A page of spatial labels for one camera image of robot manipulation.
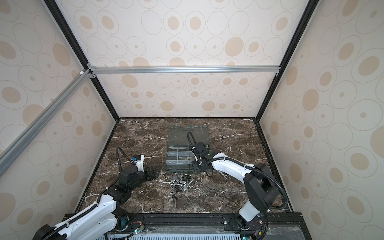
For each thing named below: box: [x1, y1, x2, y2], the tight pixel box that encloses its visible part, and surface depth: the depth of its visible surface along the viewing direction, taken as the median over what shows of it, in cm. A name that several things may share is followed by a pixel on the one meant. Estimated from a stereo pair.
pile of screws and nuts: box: [169, 173, 194, 200], surface depth 87 cm
